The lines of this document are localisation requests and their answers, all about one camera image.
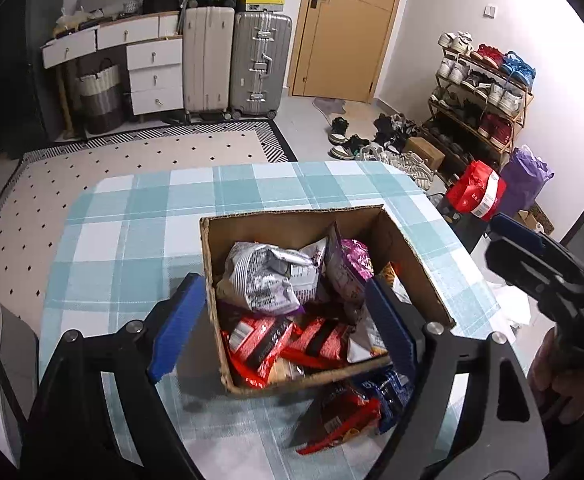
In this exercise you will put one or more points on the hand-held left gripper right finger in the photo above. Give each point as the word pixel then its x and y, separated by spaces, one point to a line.
pixel 389 330

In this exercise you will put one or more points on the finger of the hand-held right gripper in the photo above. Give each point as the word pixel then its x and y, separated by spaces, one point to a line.
pixel 519 230
pixel 522 267

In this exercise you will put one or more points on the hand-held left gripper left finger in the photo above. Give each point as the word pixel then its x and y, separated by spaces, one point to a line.
pixel 179 330

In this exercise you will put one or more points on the white red snack packet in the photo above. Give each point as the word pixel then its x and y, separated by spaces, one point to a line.
pixel 367 340

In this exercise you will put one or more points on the blue cookie packet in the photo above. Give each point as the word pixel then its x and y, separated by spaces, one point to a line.
pixel 389 395

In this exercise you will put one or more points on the small red snack packet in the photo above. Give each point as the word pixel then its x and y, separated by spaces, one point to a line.
pixel 322 340

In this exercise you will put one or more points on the purple grape candy bag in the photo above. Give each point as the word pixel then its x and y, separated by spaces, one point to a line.
pixel 352 265

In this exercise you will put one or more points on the red pink-cream cookie packet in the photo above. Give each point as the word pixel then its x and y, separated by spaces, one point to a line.
pixel 257 347

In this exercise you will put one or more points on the silver snack packet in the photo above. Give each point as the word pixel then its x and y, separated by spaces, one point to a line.
pixel 262 280

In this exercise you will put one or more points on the red brown-cookie packet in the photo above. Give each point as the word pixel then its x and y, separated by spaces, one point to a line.
pixel 342 415

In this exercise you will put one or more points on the white printed snack packet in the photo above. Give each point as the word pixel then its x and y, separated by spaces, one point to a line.
pixel 314 265

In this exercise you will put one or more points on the pale yellow cake packet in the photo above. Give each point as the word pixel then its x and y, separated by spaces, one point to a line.
pixel 284 371

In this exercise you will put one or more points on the brown cardboard box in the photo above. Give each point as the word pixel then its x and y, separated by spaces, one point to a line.
pixel 272 225

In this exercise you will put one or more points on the person's right hand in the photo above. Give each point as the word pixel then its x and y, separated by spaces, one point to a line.
pixel 567 390

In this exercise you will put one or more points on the white crumpled paper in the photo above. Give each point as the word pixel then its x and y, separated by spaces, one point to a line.
pixel 512 305

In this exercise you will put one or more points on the purple plastic bag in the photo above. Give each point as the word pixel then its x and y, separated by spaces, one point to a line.
pixel 524 180

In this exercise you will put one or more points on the red shopping bag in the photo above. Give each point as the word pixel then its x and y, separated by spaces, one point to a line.
pixel 477 190

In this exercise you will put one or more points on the checked teal white tablecloth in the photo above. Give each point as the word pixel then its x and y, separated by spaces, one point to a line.
pixel 136 240

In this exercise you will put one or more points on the wooden shoe rack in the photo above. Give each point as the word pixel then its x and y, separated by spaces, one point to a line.
pixel 519 110

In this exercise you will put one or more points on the small brown carton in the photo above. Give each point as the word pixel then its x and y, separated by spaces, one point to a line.
pixel 424 152

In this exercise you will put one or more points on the rows of racked sneakers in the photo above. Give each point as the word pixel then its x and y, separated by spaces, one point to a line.
pixel 494 95

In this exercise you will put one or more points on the pile of loose shoes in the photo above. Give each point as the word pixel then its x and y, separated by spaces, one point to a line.
pixel 387 140

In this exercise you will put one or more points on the beige dotted rug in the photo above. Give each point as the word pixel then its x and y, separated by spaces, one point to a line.
pixel 121 160

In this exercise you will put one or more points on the grey door mat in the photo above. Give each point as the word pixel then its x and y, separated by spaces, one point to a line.
pixel 329 107

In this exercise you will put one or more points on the woven laundry basket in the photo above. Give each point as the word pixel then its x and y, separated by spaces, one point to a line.
pixel 99 95

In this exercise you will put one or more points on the wooden door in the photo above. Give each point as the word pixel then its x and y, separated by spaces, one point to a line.
pixel 347 40

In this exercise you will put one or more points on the beige suitcase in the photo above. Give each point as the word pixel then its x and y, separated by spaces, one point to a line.
pixel 206 60

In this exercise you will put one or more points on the white dresser with drawers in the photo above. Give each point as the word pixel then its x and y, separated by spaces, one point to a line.
pixel 151 60

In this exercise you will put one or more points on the silver suitcase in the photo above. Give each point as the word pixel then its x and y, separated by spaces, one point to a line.
pixel 259 65

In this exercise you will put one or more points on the dark refrigerator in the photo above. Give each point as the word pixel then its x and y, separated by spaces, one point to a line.
pixel 36 75

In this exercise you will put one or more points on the yellow shoe box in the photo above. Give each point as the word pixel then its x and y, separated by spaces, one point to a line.
pixel 262 2

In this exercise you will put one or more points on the white light switch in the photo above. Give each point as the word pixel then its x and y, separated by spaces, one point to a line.
pixel 491 10

